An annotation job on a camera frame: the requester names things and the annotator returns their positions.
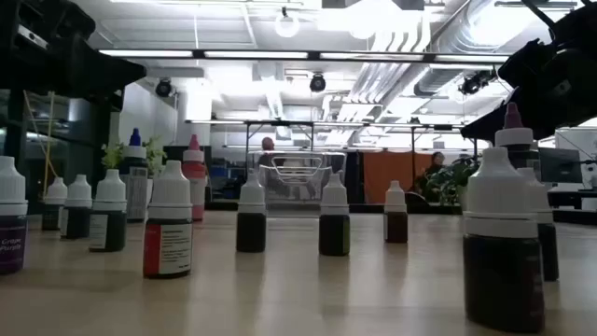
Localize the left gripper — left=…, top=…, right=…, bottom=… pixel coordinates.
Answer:
left=0, top=0, right=148, bottom=100

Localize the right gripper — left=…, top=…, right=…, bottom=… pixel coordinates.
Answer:
left=459, top=39, right=597, bottom=144

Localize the blue food coloring bottle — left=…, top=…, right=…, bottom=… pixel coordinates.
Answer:
left=118, top=127, right=150, bottom=223

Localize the small dark dropper bottle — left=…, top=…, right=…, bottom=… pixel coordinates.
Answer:
left=41, top=175, right=69, bottom=232
left=59, top=174, right=93, bottom=241
left=462, top=145, right=547, bottom=334
left=88, top=168, right=128, bottom=254
left=235, top=171, right=268, bottom=254

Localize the small orange label dropper bottle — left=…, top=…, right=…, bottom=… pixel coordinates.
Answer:
left=383, top=179, right=410, bottom=245

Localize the pink food coloring bottle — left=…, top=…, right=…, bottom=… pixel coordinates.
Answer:
left=181, top=133, right=209, bottom=223

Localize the small green label dropper bottle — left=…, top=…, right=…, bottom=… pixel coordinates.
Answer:
left=318, top=172, right=352, bottom=258

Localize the small red striped dropper bottle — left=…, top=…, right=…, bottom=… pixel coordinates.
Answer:
left=142, top=160, right=194, bottom=280

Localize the small grape purple dropper bottle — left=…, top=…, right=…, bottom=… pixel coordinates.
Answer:
left=0, top=155, right=29, bottom=276

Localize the purple tipped food coloring bottle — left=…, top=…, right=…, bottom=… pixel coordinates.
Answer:
left=493, top=102, right=542, bottom=172

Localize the person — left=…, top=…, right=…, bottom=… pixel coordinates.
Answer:
left=422, top=150, right=448, bottom=193
left=257, top=135, right=281, bottom=169

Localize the leafy green plant white pot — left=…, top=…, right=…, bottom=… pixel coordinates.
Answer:
left=424, top=156, right=481, bottom=206

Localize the small green plant white pot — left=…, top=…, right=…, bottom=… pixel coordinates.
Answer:
left=100, top=134, right=168, bottom=211

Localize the orange partition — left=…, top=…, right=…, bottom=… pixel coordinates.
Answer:
left=362, top=149, right=435, bottom=204

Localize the small red label dropper bottle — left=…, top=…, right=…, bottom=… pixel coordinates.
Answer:
left=517, top=166, right=560, bottom=283

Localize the overhead light bar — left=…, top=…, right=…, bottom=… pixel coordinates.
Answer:
left=95, top=48, right=512, bottom=65

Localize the clear plastic bin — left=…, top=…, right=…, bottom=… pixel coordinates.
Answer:
left=246, top=148, right=349, bottom=218

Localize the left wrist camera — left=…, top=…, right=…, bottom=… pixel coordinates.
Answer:
left=16, top=22, right=50, bottom=51

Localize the yellow extension cable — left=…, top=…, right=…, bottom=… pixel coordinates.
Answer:
left=21, top=91, right=58, bottom=197

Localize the background black metal frame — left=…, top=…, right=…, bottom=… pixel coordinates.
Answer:
left=185, top=119, right=479, bottom=206

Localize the white ring ceiling lamp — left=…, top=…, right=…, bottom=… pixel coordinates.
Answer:
left=273, top=7, right=301, bottom=39

